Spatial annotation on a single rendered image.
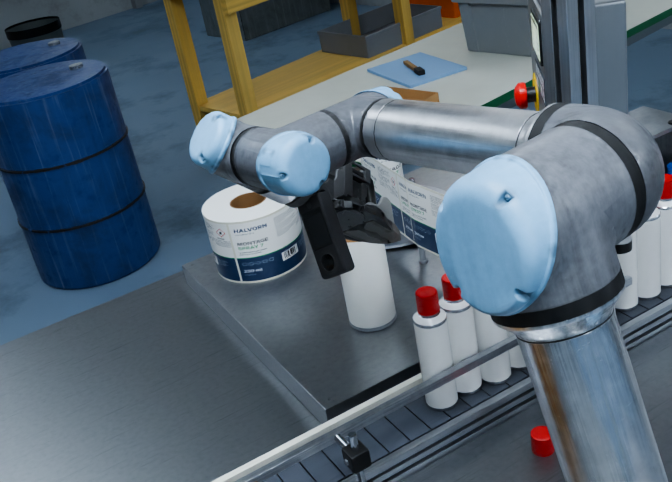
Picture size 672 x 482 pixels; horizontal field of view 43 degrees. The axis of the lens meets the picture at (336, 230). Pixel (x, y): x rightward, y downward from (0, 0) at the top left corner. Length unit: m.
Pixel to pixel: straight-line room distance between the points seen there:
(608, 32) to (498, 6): 2.11
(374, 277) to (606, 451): 0.81
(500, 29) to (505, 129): 2.38
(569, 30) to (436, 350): 0.51
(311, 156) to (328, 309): 0.71
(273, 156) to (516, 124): 0.28
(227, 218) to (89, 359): 0.40
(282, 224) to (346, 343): 0.34
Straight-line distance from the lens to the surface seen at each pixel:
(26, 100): 3.68
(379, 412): 1.25
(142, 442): 1.55
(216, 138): 1.06
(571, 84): 1.09
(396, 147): 0.99
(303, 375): 1.49
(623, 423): 0.77
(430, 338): 1.28
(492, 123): 0.89
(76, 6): 10.07
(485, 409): 1.37
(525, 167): 0.69
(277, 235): 1.76
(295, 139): 0.98
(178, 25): 4.94
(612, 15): 1.11
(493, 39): 3.28
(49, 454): 1.61
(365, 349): 1.52
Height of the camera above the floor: 1.75
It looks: 27 degrees down
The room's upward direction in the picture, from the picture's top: 11 degrees counter-clockwise
